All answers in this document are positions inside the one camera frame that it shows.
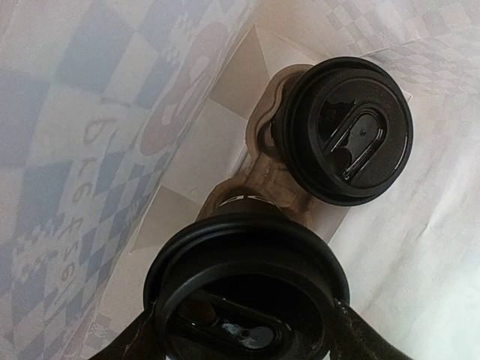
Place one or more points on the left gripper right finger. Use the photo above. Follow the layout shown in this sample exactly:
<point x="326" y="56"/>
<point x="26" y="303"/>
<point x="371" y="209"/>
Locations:
<point x="353" y="338"/>

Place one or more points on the cardboard cup carrier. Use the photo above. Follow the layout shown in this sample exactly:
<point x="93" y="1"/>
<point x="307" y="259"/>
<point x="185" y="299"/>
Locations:
<point x="263" y="171"/>

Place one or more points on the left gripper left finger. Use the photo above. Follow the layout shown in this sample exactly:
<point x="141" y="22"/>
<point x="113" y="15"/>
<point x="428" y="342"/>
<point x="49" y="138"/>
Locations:
<point x="139" y="341"/>

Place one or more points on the checkered paper takeout bag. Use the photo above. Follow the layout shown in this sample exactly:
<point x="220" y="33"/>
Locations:
<point x="119" y="117"/>

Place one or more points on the black paper coffee cup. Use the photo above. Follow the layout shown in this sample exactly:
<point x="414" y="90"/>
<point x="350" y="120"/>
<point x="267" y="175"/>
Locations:
<point x="284" y="128"/>

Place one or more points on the black cup lid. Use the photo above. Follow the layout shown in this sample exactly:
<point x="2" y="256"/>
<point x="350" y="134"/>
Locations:
<point x="245" y="287"/>
<point x="356" y="131"/>

